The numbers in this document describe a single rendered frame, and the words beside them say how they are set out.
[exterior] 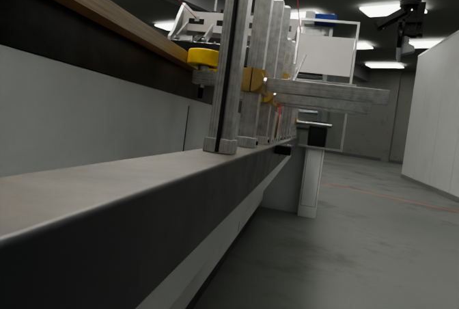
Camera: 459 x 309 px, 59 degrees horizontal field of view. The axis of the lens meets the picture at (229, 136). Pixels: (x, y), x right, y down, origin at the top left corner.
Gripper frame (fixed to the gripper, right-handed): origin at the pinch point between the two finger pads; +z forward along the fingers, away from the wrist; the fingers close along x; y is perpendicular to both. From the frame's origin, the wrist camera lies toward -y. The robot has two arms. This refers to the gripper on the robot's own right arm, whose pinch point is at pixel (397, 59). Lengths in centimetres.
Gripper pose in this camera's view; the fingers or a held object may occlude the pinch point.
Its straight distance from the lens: 161.0
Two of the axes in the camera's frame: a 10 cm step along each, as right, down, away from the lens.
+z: -1.0, 9.9, 0.5
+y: 9.0, 1.1, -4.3
